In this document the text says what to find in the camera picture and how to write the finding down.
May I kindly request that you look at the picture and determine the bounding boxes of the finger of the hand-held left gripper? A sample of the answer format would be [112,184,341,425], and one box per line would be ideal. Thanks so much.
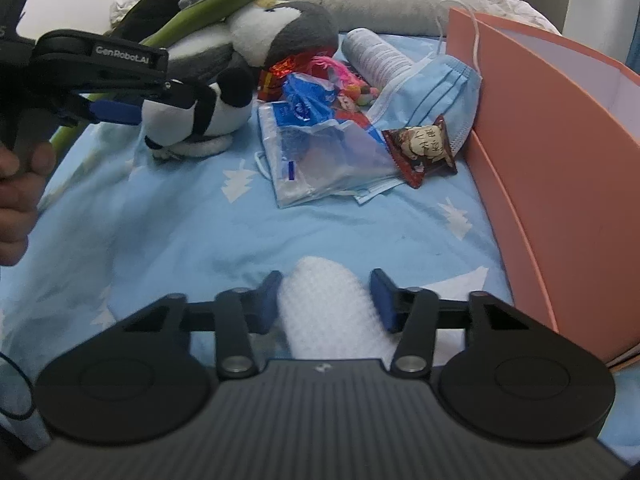
[50,94,144,127]
[100,79,209,111]

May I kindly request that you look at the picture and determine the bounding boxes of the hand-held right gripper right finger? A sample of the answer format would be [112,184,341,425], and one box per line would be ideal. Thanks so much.
[369,268,534,379]

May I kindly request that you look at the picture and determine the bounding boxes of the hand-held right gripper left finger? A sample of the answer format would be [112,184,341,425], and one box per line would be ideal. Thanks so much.
[120,270,284,380]

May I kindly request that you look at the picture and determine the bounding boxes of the black and white panda plush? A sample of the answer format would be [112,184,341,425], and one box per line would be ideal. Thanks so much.
[141,66,256,162]

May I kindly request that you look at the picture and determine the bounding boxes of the white waffle towel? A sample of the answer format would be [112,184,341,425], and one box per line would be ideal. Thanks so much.
[276,256,401,361]

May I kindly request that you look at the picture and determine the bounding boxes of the brown snack packet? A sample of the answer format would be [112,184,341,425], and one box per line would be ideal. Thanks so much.
[381,114,459,190]

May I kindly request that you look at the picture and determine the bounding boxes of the pink box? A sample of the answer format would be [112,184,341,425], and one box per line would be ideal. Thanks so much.
[446,7,640,367]

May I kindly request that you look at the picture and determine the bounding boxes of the person's left hand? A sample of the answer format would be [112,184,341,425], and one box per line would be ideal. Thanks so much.
[0,140,57,267]

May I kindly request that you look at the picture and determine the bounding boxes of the white crumpled cloth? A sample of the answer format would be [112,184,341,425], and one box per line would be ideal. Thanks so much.
[111,0,141,24]

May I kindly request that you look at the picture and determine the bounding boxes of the green massage stick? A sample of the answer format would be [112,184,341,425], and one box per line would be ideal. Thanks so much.
[47,0,264,161]

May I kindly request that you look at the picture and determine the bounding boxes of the red wrapper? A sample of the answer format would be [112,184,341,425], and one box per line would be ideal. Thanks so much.
[257,56,302,104]

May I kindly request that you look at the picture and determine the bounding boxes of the blue printed bedsheet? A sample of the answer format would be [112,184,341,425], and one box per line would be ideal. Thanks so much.
[0,30,640,461]

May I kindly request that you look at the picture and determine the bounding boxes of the blue face mask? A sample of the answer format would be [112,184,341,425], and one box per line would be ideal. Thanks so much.
[367,5,485,154]
[254,150,404,207]

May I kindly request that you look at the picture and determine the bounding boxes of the grey penguin plush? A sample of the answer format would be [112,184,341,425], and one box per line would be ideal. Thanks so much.
[165,0,342,87]

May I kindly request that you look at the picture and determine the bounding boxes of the pink feathery toy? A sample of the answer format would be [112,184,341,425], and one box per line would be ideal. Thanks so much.
[309,56,381,107]

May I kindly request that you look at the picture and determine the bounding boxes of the clear plastic bag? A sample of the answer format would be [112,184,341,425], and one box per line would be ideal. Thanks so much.
[257,101,401,209]

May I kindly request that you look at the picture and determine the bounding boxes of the white cylindrical bottle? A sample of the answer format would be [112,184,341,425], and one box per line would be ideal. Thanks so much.
[341,27,416,92]

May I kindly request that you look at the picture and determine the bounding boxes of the white shelf unit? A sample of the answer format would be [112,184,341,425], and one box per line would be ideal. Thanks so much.
[561,0,640,72]

